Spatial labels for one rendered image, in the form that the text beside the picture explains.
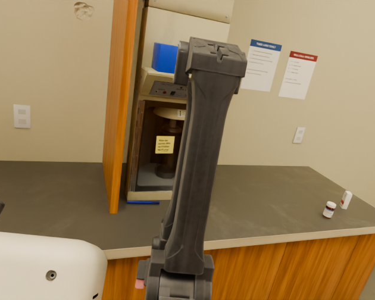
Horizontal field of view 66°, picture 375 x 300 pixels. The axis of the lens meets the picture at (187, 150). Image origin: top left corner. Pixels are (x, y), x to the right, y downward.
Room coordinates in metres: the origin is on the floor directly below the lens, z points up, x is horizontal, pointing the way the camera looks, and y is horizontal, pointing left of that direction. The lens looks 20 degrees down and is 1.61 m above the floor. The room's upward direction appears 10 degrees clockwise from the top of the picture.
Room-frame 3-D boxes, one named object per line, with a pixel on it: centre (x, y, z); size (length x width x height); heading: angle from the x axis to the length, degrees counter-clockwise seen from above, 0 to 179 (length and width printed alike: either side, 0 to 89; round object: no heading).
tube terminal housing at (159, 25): (1.26, 0.12, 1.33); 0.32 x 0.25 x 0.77; 112
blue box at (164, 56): (1.06, 0.12, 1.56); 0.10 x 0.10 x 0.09; 22
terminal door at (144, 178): (1.14, 0.07, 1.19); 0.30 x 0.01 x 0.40; 112
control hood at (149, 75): (1.09, 0.05, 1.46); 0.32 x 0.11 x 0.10; 112
